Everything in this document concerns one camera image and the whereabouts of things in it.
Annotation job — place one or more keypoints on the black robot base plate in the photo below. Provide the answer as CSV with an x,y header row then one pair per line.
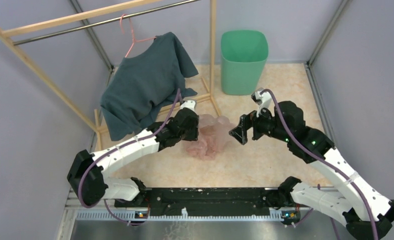
x,y
211,202

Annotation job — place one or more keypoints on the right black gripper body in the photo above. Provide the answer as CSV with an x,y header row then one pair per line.
x,y
269,128

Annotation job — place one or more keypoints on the white toothed cable rail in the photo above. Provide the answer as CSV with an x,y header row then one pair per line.
x,y
140,216

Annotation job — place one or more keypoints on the aluminium frame post right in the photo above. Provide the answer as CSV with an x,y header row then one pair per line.
x,y
344,4

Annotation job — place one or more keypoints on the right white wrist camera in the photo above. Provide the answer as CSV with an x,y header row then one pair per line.
x,y
263,98

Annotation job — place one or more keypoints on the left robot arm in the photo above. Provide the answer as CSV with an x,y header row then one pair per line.
x,y
90,173

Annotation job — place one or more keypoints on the metal hanging rod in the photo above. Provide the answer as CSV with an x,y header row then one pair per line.
x,y
100,23

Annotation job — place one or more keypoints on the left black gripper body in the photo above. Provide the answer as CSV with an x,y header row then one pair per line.
x,y
192,134

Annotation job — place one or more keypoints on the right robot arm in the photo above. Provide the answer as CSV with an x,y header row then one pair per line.
x,y
365,213

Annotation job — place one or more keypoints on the green plastic trash bin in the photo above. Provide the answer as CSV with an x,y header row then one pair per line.
x,y
243,57

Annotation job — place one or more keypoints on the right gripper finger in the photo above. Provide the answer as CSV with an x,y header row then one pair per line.
x,y
256,134
240,132

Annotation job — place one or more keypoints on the aluminium frame post left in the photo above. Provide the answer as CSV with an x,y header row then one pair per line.
x,y
92,36

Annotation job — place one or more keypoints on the pink plastic trash bag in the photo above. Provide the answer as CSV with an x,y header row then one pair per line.
x,y
213,135

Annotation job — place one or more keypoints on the pink clothes hanger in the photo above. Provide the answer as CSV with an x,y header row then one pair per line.
x,y
134,40

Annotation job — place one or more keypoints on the dark teal t-shirt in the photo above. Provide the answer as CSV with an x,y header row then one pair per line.
x,y
145,83

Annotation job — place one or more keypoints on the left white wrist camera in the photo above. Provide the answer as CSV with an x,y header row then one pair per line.
x,y
188,104

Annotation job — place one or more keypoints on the wooden clothes rack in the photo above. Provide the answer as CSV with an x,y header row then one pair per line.
x,y
33,119

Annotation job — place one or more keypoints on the aluminium frame post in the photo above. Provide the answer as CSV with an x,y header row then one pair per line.
x,y
92,36
344,4

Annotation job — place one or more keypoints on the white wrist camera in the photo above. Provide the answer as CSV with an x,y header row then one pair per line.
x,y
188,104
263,98

